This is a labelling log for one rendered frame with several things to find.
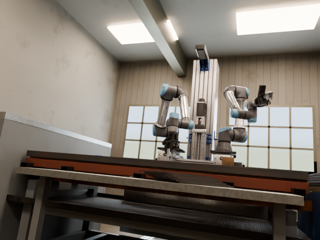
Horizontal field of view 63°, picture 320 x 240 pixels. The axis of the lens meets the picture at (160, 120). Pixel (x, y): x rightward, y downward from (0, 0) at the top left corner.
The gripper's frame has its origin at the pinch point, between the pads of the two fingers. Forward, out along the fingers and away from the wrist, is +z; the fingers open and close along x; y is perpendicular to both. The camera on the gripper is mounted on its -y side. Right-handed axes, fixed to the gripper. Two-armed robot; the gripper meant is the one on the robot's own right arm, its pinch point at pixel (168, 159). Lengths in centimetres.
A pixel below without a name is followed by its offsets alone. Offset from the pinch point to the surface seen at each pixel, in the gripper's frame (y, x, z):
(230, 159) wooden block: 67, -5, 1
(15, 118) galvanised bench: -14, -103, -13
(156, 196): -24.3, 7.1, 29.0
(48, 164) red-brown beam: -6, -81, 12
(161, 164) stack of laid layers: 47, -34, 7
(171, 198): -15.3, 15.1, 28.8
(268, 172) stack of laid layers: 86, -1, 7
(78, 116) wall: -335, 2, -84
